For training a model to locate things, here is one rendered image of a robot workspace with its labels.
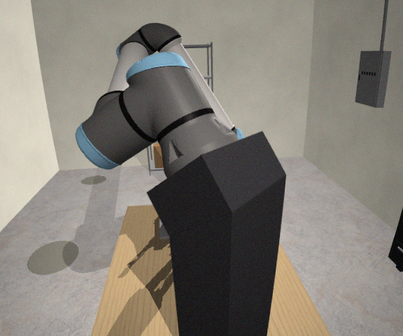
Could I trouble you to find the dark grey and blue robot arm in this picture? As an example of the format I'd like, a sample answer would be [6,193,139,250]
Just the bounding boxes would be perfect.
[76,23,244,178]

